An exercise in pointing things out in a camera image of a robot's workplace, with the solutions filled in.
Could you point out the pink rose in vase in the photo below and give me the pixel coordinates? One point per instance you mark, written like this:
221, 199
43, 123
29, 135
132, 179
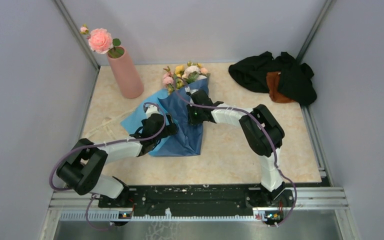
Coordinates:
101, 42

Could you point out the black cloth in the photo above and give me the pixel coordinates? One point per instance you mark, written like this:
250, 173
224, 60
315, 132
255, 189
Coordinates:
295, 78

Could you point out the pink ceramic vase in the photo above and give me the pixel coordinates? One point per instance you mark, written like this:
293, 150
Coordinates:
125, 73

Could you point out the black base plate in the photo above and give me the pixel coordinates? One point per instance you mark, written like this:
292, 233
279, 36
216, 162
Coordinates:
226, 200

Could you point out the mixed flower bouquet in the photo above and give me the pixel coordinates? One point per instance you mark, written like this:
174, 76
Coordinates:
182, 75

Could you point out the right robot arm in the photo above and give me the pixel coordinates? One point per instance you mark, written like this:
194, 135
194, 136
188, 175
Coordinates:
262, 131

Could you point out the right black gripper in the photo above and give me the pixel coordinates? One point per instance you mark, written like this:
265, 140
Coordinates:
192, 120

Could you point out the blue wrapping paper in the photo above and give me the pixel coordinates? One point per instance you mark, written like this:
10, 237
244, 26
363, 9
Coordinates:
188, 139

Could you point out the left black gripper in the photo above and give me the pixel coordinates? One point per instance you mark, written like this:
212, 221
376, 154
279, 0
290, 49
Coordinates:
168, 129

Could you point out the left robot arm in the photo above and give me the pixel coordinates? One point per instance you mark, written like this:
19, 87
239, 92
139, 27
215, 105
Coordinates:
82, 169

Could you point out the brown cloth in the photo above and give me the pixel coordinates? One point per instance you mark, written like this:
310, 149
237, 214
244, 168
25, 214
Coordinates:
273, 81

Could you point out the cream ribbon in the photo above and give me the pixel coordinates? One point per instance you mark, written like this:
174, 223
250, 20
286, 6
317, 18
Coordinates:
109, 129

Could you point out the aluminium frame rail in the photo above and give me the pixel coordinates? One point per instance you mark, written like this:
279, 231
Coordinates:
317, 213

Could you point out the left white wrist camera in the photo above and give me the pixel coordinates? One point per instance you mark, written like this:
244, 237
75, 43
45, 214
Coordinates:
151, 110

